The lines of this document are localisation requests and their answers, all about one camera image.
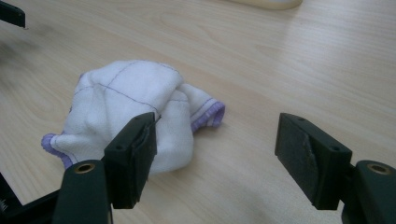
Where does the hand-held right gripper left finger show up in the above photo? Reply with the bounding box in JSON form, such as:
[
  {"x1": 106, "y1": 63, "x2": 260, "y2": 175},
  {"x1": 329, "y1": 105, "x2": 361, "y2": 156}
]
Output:
[{"x1": 103, "y1": 111, "x2": 162, "y2": 210}]

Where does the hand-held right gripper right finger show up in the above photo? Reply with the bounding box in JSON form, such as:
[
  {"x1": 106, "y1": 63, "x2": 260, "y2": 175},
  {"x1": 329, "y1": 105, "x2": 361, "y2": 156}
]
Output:
[{"x1": 274, "y1": 112, "x2": 354, "y2": 211}]

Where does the white cloth with purple trim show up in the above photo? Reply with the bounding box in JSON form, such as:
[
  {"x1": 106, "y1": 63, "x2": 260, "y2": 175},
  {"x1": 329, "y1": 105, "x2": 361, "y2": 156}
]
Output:
[{"x1": 40, "y1": 59, "x2": 227, "y2": 175}]

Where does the cream rounded object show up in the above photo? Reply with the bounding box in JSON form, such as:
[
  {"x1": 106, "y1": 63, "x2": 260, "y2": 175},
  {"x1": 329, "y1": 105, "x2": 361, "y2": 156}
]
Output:
[{"x1": 229, "y1": 0, "x2": 304, "y2": 10}]

